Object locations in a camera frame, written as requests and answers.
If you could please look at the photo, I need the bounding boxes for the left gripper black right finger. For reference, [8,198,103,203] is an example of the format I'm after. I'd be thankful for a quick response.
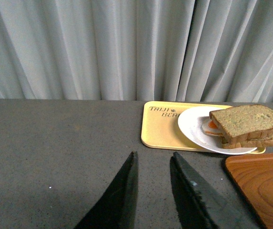
[170,152,264,229]

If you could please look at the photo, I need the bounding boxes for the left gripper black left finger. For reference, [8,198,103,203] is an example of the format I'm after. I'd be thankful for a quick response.
[75,152,138,229]

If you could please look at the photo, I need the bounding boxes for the white round plate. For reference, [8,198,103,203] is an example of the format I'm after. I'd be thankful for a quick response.
[178,105,257,155]

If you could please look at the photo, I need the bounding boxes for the bread slice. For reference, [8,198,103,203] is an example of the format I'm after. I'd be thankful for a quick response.
[209,104,273,144]
[221,135,273,149]

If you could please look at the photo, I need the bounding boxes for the brown wooden tray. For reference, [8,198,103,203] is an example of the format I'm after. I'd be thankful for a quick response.
[225,153,273,229]

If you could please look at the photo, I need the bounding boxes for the fried egg toy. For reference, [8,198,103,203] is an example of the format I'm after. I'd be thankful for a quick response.
[202,118,223,136]

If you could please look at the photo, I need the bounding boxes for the yellow bear tray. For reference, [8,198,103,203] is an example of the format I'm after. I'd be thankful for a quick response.
[141,101,266,154]

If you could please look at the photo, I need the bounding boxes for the grey curtain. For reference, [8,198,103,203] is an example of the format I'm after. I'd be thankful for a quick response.
[0,0,273,103]

